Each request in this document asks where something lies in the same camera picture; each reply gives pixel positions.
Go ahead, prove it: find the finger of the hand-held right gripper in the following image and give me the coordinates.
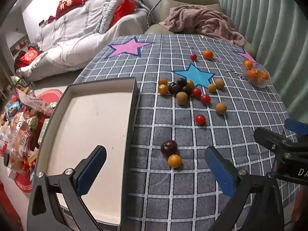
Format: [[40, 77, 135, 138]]
[[254, 127, 299, 155], [285, 119, 308, 137]]

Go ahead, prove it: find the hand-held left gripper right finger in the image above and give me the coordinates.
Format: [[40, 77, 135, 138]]
[[205, 146, 285, 231]]

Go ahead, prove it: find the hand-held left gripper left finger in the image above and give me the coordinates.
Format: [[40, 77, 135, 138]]
[[27, 145, 107, 231]]

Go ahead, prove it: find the white shallow box tray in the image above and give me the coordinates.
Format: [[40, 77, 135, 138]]
[[31, 77, 140, 227]]

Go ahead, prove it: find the clear plastic container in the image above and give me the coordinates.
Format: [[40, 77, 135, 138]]
[[242, 59, 271, 87]]

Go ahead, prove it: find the grey checked star tablecloth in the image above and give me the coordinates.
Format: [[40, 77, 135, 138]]
[[72, 34, 304, 231]]

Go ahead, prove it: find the pile of snack packets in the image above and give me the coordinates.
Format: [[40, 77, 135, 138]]
[[0, 87, 56, 181]]

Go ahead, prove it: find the red round mat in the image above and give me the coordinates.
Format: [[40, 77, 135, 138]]
[[36, 89, 64, 106]]

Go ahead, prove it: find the pale green curtain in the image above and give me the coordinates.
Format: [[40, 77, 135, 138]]
[[221, 0, 308, 126]]

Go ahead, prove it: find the white covered sofa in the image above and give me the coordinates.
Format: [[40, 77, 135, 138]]
[[17, 0, 154, 82]]

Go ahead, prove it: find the red patterned cushion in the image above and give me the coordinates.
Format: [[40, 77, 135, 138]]
[[19, 48, 40, 64]]

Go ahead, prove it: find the pink blanket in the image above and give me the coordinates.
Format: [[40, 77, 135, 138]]
[[159, 5, 246, 46]]

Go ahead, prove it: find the grey striped quilt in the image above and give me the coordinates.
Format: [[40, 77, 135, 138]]
[[84, 0, 151, 34]]

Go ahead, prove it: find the plain red pillow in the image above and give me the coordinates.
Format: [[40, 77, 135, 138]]
[[113, 0, 136, 27]]

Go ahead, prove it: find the large red printed pillow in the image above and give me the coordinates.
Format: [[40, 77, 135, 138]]
[[55, 0, 89, 20]]

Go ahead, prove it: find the metal gooseneck holder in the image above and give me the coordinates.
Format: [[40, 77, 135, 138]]
[[148, 0, 175, 29]]

